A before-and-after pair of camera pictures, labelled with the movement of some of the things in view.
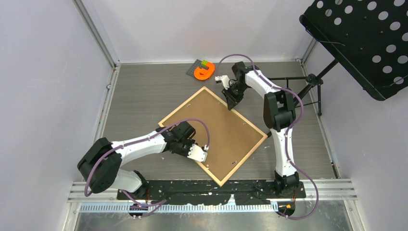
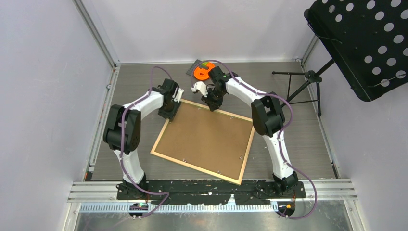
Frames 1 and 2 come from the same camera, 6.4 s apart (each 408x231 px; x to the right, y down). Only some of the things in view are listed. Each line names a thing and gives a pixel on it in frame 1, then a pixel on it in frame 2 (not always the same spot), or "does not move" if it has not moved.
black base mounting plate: x=202 y=192 does not move
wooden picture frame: x=203 y=164 to x=249 y=141
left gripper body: x=184 y=148 to x=169 y=111
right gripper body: x=235 y=92 to x=214 y=97
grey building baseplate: x=197 y=63 does not move
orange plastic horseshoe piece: x=203 y=74 does not move
